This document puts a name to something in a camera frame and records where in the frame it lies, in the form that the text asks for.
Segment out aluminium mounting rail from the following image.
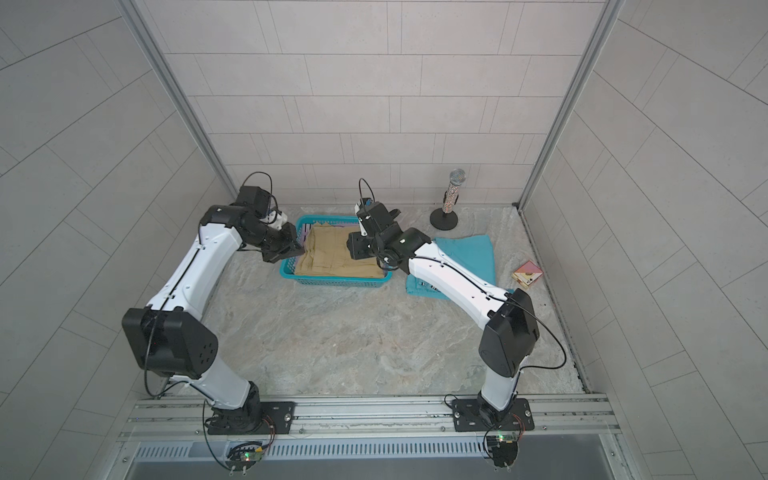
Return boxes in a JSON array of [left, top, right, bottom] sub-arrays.
[[117, 394, 621, 442]]

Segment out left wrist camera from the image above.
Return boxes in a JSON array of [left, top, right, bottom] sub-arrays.
[[234, 185, 280, 225]]

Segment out pink and yellow small box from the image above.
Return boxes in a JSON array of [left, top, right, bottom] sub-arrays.
[[512, 261, 544, 289]]

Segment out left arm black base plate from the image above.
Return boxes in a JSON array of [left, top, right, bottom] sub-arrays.
[[204, 401, 296, 435]]

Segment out green circuit board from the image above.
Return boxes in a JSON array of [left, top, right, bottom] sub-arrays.
[[226, 441, 264, 476], [485, 435, 519, 469]]

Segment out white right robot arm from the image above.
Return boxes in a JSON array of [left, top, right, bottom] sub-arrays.
[[347, 228, 540, 426]]

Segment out glitter microphone on black stand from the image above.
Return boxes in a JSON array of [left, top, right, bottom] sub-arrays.
[[430, 168, 466, 231]]

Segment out khaki pants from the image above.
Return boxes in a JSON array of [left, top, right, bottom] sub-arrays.
[[294, 226, 386, 279]]

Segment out teal plastic laundry basket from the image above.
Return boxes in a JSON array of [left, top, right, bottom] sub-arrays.
[[280, 214, 392, 288]]

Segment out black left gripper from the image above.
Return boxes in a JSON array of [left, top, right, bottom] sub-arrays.
[[246, 221, 308, 262]]

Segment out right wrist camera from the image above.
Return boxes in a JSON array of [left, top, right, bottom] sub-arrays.
[[355, 198, 401, 237]]

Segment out teal pants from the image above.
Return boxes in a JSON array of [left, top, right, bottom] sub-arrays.
[[406, 235, 496, 300]]

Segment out right green circuit board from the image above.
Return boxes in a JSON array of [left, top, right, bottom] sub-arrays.
[[485, 435, 519, 469]]

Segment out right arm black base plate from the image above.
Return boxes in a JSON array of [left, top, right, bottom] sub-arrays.
[[445, 397, 535, 433]]

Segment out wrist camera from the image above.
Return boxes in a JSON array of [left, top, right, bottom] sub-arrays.
[[234, 185, 280, 225], [355, 198, 401, 237]]

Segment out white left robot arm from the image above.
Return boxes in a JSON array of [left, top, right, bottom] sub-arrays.
[[122, 205, 304, 432]]

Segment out left green circuit board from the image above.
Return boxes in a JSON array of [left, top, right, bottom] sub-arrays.
[[226, 441, 264, 476]]

